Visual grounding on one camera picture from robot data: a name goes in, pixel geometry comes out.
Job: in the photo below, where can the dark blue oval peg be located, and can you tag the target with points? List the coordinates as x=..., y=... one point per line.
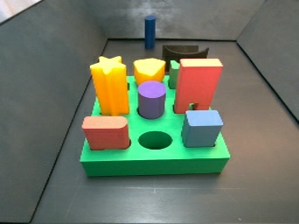
x=150, y=31

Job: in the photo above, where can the green shape sorter board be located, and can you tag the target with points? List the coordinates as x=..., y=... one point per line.
x=156, y=152

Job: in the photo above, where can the purple cylinder peg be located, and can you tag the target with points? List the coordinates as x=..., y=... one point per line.
x=151, y=98

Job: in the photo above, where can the red rounded block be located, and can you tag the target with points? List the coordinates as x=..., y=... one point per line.
x=106, y=132

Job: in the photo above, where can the light blue square block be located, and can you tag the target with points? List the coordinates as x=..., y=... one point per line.
x=201, y=129

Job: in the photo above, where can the yellow pentagon peg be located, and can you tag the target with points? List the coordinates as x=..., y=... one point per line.
x=148, y=70

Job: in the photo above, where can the yellow star peg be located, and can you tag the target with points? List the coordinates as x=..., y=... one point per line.
x=110, y=81

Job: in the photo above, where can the green arch peg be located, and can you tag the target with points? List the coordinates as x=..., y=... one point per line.
x=174, y=71

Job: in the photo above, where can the tall red arch block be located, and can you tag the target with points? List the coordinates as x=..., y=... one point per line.
x=198, y=79

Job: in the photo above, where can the black curved peg holder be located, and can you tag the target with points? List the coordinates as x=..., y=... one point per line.
x=176, y=52

